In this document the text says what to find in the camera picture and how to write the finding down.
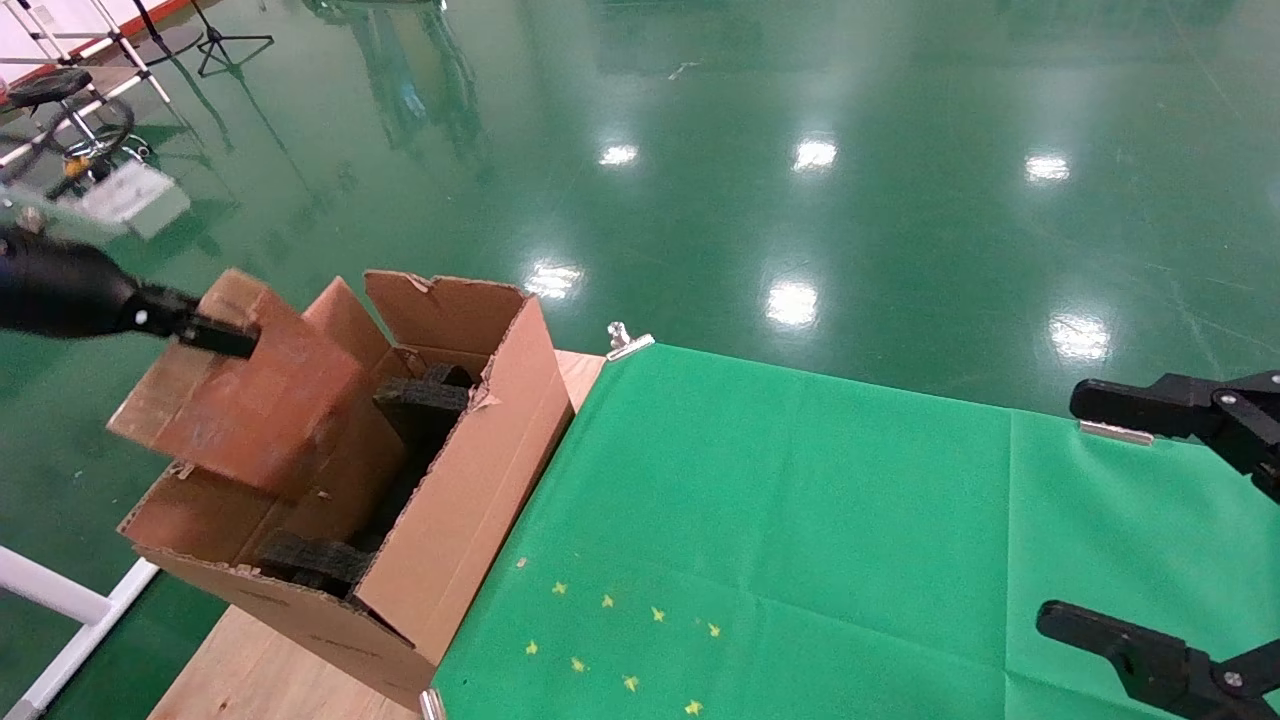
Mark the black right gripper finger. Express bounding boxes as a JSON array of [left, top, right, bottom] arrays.
[[1035, 602, 1280, 720], [1068, 372, 1280, 506]]

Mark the black wheeled stool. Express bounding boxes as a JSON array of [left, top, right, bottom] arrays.
[[5, 68, 151, 191]]

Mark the large open cardboard carton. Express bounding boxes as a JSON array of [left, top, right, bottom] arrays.
[[115, 268, 606, 711]]

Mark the green table cloth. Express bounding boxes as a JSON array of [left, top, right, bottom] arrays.
[[430, 343, 1280, 720]]

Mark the black tripod stand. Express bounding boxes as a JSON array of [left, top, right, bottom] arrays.
[[185, 0, 275, 79]]

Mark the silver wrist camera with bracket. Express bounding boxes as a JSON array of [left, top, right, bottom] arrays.
[[0, 160, 191, 242]]

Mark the black round-base stand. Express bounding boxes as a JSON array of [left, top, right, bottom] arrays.
[[128, 0, 203, 67]]

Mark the white pipe rack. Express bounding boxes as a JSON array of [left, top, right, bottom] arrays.
[[0, 0, 171, 169]]

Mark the white pipe table frame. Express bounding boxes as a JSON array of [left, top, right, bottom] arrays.
[[0, 548, 161, 720]]

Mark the small brown cardboard box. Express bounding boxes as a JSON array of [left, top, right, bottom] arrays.
[[107, 268, 367, 499]]

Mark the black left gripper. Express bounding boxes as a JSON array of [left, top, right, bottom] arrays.
[[0, 228, 261, 359]]

